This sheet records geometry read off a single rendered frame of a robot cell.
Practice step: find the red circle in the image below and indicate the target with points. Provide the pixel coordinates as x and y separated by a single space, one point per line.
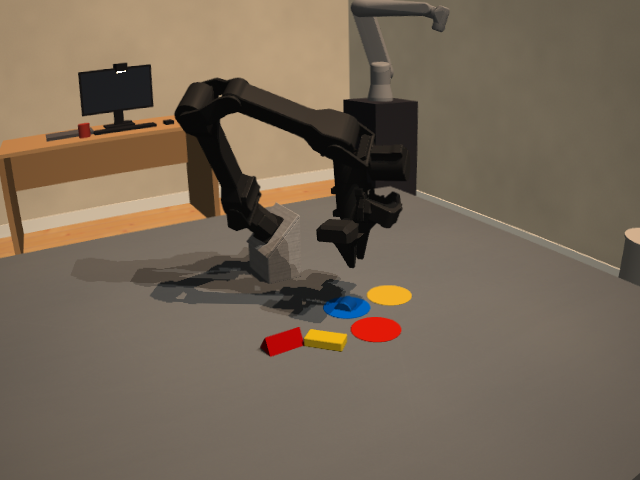
376 329

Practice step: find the blue circle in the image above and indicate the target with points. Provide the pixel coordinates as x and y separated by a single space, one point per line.
361 309

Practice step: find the orange circle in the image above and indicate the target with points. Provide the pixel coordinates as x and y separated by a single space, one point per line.
389 295

